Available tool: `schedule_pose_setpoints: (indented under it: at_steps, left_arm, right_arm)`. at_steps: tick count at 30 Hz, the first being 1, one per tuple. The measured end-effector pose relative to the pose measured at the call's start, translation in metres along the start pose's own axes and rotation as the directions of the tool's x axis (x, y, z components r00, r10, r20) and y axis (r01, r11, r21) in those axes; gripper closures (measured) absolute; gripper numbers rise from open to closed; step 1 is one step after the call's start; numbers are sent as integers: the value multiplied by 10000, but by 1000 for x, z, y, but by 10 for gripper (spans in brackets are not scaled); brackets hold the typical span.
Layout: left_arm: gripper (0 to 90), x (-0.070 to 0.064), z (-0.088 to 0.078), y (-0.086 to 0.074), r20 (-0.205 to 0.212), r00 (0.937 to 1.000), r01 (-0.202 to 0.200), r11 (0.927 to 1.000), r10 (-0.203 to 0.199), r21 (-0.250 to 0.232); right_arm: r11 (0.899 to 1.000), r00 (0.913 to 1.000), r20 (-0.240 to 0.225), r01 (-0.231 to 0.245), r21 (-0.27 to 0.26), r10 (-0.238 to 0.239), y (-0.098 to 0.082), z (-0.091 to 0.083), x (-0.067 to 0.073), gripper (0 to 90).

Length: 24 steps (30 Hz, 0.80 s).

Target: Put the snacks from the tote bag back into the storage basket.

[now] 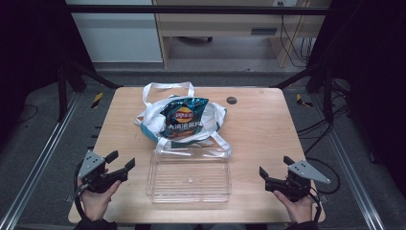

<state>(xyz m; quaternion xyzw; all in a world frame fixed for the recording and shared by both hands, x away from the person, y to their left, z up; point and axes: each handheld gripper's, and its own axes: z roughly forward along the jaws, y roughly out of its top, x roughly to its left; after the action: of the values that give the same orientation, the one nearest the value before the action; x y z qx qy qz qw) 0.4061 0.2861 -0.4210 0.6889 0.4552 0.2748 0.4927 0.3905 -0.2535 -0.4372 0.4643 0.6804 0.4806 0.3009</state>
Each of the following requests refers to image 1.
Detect black hanging cables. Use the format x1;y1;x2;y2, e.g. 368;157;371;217
279;13;316;68

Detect person's left hand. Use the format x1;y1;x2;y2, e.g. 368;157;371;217
79;180;123;222

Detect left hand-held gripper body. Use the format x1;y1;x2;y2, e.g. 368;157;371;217
78;149;129;195

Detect white cabinet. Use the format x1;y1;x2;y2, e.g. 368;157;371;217
64;0;164;63

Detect left hand-held gripper cable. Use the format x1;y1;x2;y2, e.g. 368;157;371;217
73;162;88;221

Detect blue potato chip bag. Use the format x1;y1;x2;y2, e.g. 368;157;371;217
159;97;211;140

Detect aluminium floor rail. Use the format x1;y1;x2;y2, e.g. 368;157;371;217
310;95;386;230
0;91;81;230

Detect person's right hand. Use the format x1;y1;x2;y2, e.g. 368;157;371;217
273;190;316;224

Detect clear plastic container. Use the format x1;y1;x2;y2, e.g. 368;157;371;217
146;147;233;204

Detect black metal stand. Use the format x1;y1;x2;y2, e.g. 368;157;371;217
56;59;124;123
273;62;337;124

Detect light wooden desk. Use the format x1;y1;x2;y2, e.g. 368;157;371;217
152;0;330;69

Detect dark curtain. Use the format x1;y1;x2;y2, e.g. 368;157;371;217
0;0;96;147
306;0;406;196

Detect black floor cables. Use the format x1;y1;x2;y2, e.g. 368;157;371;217
296;104;351;196

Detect right hand-held gripper cable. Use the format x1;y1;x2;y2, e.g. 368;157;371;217
307;186;323;224

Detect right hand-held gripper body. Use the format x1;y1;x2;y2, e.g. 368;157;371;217
263;159;331;202

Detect yellow black striped marker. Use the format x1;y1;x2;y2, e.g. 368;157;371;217
295;93;314;108
91;92;104;109

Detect black horizontal frame bar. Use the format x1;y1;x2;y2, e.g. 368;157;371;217
62;4;330;16

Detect hand-held gripper cable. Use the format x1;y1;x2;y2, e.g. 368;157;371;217
73;162;88;221
307;186;323;224

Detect white tote bag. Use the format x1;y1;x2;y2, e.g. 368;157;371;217
134;80;234;158

